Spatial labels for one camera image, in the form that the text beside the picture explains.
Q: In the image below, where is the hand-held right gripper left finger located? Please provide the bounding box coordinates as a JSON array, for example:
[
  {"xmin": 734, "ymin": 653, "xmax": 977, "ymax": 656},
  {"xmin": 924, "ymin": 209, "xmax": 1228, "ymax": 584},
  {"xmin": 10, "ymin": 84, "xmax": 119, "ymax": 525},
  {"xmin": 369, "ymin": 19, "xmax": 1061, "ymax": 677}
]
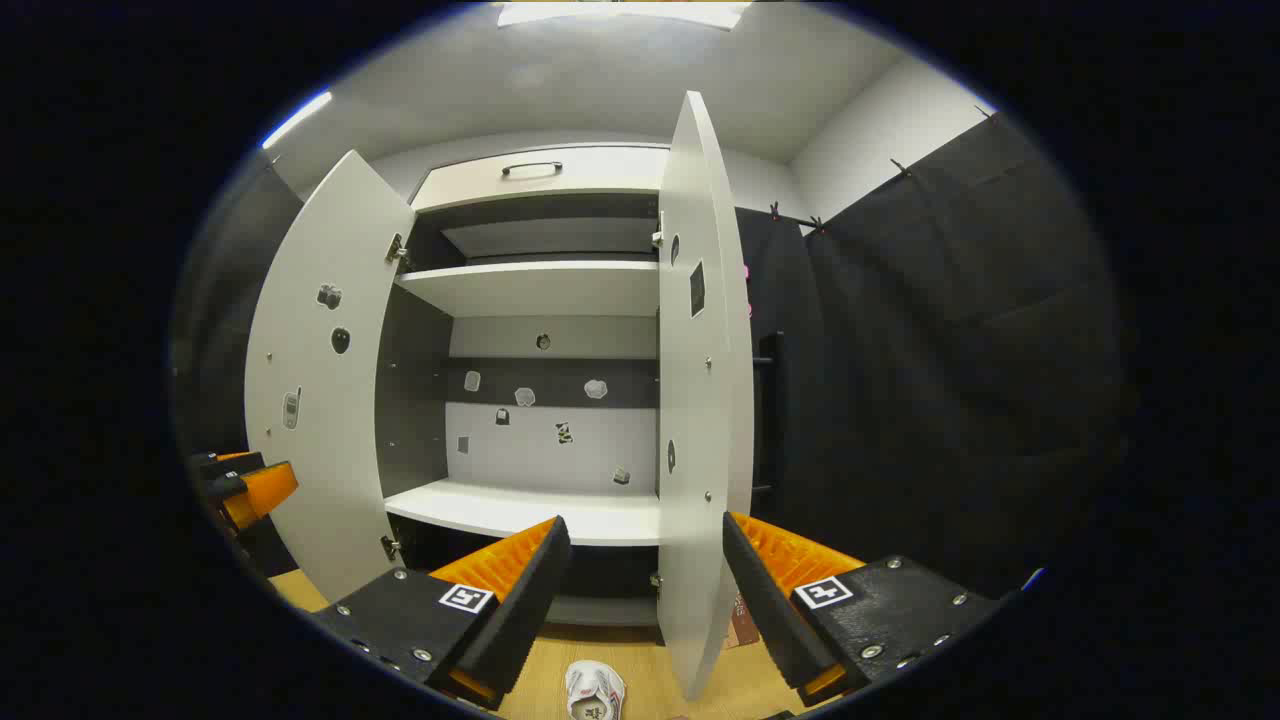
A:
[{"xmin": 308, "ymin": 515, "xmax": 573, "ymax": 713}]

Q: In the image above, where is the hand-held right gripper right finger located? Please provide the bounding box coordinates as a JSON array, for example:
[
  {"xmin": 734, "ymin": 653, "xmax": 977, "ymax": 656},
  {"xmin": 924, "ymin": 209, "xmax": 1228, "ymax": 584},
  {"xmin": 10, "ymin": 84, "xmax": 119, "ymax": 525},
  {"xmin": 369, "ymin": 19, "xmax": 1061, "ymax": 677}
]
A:
[{"xmin": 722, "ymin": 511, "xmax": 1004, "ymax": 709}]

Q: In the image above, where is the white shoe cabinet door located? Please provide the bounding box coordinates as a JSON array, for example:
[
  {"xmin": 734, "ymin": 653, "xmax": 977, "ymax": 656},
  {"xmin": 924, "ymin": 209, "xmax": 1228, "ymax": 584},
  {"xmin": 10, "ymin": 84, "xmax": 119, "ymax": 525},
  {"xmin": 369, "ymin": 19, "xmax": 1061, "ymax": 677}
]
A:
[
  {"xmin": 245, "ymin": 150, "xmax": 416, "ymax": 604},
  {"xmin": 655, "ymin": 90, "xmax": 756, "ymax": 701}
]

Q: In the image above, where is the white striped shoe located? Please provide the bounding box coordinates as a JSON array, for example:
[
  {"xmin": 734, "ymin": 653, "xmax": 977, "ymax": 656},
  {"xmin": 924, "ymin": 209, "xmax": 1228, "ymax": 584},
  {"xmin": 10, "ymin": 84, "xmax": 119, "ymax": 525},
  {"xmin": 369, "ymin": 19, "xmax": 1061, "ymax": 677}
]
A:
[{"xmin": 565, "ymin": 660, "xmax": 627, "ymax": 720}]

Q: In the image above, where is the white cabinet drawer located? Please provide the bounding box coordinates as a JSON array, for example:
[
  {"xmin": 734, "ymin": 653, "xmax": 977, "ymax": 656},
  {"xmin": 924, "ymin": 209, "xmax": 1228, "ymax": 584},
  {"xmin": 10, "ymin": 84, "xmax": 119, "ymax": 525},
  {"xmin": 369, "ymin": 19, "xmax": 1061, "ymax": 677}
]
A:
[{"xmin": 412, "ymin": 145, "xmax": 669, "ymax": 213}]

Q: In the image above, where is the brown book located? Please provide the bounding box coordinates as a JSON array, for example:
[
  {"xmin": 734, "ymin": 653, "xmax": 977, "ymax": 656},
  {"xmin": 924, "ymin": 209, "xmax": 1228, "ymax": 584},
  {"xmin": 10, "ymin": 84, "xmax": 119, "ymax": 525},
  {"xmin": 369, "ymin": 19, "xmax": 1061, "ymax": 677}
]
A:
[{"xmin": 725, "ymin": 595, "xmax": 761, "ymax": 649}]

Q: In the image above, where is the black backdrop cloth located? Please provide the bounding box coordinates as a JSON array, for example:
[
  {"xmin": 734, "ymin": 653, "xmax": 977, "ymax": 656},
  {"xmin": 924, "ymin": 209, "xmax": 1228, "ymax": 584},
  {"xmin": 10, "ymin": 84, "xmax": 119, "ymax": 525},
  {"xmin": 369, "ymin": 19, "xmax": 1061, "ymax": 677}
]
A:
[{"xmin": 175, "ymin": 110, "xmax": 1131, "ymax": 601}]

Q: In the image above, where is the narrow ceiling light strip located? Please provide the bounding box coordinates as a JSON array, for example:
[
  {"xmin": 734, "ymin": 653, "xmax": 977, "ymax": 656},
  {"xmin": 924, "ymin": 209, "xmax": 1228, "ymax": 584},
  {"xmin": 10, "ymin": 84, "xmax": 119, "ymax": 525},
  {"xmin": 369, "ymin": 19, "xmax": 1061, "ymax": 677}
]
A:
[{"xmin": 262, "ymin": 90, "xmax": 333, "ymax": 151}]

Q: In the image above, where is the large ceiling light panel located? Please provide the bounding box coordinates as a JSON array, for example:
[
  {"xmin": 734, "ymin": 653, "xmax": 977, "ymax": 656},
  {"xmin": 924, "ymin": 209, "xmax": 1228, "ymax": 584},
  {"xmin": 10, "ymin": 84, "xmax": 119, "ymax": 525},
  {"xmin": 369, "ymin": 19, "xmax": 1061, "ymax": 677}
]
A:
[{"xmin": 497, "ymin": 0, "xmax": 751, "ymax": 31}]

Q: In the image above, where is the black door handle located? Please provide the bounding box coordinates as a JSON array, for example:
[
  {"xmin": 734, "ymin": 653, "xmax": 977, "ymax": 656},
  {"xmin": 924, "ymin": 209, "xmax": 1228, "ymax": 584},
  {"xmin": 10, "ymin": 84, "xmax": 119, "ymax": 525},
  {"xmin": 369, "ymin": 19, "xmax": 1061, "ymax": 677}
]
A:
[{"xmin": 753, "ymin": 330, "xmax": 788, "ymax": 496}]

